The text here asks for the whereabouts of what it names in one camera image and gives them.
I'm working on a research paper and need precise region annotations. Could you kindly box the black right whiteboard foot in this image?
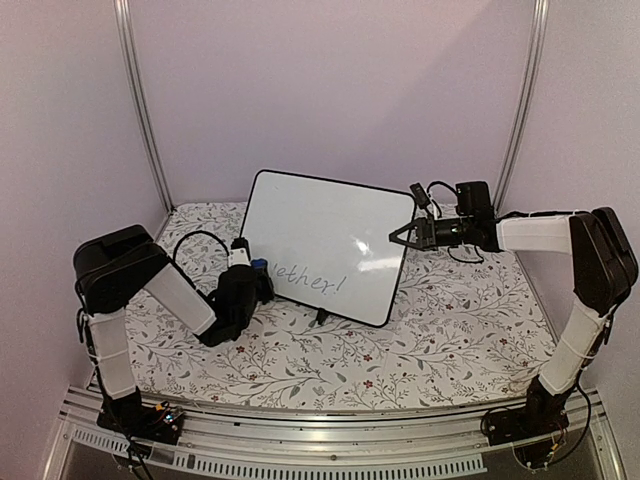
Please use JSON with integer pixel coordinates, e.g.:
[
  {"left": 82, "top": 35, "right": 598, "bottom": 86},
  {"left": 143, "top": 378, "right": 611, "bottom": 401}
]
[{"left": 316, "top": 309, "right": 329, "bottom": 326}]

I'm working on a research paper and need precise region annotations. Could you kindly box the blue whiteboard eraser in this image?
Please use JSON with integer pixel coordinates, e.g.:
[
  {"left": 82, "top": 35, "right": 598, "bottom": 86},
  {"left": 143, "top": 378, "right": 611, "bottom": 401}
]
[{"left": 251, "top": 258, "right": 270, "bottom": 281}]

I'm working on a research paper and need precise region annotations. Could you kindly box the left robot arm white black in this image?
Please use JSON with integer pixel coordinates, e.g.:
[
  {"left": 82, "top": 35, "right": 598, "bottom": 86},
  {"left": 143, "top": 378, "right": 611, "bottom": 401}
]
[{"left": 73, "top": 225, "right": 275, "bottom": 434}]

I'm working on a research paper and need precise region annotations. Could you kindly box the small black-framed whiteboard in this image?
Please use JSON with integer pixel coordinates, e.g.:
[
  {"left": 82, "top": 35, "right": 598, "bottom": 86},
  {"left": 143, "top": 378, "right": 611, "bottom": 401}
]
[{"left": 241, "top": 169, "right": 416, "bottom": 328}]

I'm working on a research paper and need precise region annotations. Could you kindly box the right aluminium frame post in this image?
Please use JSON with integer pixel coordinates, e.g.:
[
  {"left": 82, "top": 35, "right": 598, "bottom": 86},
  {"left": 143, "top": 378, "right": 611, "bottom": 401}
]
[{"left": 493, "top": 0, "right": 550, "bottom": 211}]

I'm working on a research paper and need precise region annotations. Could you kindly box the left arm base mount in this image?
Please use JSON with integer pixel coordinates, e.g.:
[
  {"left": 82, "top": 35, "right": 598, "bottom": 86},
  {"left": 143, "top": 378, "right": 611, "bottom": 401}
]
[{"left": 97, "top": 390, "right": 185, "bottom": 445}]

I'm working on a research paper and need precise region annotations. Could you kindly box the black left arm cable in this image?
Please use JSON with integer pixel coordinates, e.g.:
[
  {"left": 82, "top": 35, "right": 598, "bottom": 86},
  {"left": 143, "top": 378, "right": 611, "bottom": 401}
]
[{"left": 172, "top": 230, "right": 231, "bottom": 281}]

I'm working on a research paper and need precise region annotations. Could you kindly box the floral patterned table mat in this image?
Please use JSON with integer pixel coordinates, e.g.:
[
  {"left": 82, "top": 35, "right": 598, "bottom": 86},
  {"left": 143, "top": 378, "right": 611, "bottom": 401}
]
[{"left": 95, "top": 200, "right": 564, "bottom": 412}]

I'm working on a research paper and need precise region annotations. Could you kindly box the aluminium front rail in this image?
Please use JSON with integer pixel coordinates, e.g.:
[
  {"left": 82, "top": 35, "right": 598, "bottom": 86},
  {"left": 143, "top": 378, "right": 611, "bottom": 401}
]
[{"left": 43, "top": 387, "right": 627, "bottom": 479}]

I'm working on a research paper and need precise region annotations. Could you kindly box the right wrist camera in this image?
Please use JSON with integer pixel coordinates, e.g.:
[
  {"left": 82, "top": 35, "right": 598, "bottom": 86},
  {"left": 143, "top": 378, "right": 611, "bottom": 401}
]
[{"left": 409, "top": 182, "right": 442, "bottom": 219}]

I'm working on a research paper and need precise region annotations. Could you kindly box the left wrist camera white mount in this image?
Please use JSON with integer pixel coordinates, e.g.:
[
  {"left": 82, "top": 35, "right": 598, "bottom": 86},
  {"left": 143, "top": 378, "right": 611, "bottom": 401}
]
[{"left": 227, "top": 237, "right": 251, "bottom": 268}]

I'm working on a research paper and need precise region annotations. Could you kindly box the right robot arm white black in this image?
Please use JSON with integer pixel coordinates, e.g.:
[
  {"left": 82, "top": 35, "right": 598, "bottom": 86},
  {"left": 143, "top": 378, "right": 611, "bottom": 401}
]
[{"left": 389, "top": 181, "right": 639, "bottom": 436}]

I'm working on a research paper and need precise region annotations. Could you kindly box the left aluminium frame post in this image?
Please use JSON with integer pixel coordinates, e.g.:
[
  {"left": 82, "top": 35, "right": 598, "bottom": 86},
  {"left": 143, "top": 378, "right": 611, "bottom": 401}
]
[{"left": 113, "top": 0, "right": 175, "bottom": 213}]

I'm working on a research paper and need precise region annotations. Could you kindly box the aluminium frame post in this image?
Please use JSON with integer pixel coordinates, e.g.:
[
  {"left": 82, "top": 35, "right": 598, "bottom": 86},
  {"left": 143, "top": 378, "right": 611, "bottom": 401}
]
[
  {"left": 493, "top": 0, "right": 550, "bottom": 211},
  {"left": 113, "top": 0, "right": 175, "bottom": 213}
]

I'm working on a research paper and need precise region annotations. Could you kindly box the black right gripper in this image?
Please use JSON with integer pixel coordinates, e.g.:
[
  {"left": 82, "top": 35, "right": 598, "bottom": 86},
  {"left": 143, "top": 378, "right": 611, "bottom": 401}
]
[{"left": 389, "top": 217, "right": 473, "bottom": 254}]

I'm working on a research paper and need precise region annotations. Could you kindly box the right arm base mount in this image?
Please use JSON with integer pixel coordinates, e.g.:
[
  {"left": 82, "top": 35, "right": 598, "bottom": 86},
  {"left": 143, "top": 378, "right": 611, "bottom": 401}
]
[{"left": 480, "top": 378, "right": 574, "bottom": 469}]

